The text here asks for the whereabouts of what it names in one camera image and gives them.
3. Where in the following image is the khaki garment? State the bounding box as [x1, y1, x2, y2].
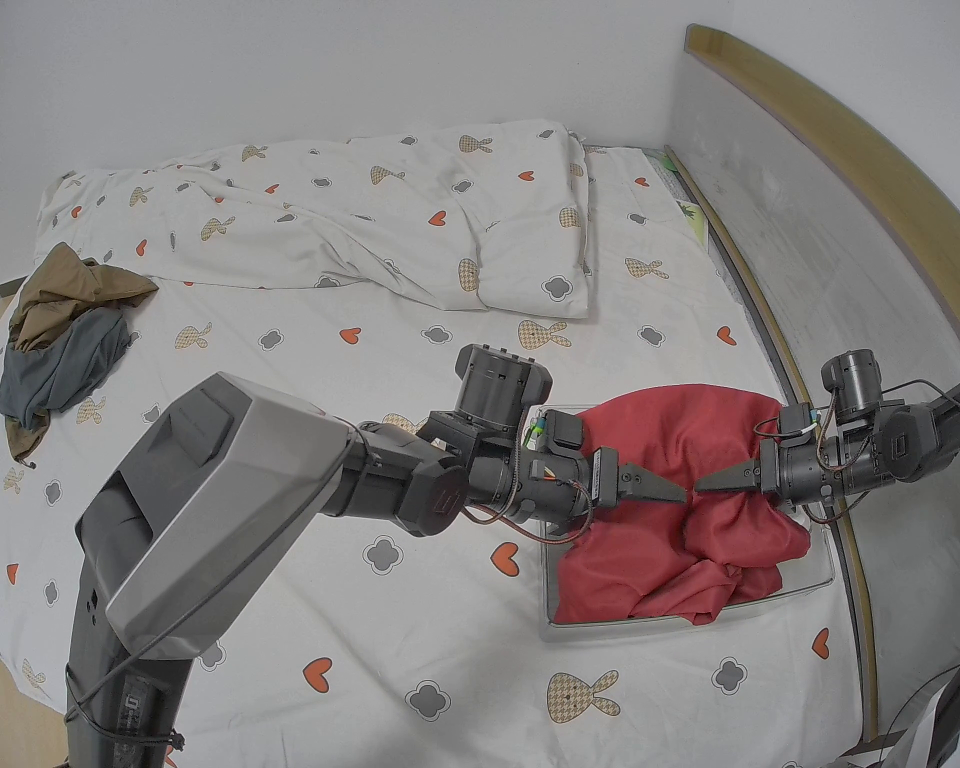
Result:
[7, 243, 160, 466]

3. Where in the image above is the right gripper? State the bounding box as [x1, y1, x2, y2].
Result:
[757, 438, 834, 504]

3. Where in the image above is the red shirt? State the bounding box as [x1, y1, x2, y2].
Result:
[555, 382, 813, 627]

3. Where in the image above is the bed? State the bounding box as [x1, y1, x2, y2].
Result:
[0, 22, 960, 768]

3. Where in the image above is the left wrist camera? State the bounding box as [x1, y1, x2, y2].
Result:
[541, 408, 590, 456]

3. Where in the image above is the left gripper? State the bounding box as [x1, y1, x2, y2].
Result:
[480, 447, 622, 524]

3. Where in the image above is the clear plastic box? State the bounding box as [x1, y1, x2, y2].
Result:
[538, 405, 837, 644]

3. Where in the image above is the white printed quilt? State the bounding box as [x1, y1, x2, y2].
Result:
[36, 120, 601, 321]

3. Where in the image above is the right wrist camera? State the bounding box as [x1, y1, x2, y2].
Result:
[778, 403, 816, 444]

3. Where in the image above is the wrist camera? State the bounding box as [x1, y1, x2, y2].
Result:
[778, 403, 816, 444]
[541, 408, 590, 456]

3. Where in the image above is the grey garment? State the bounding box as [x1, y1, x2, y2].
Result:
[0, 309, 136, 432]

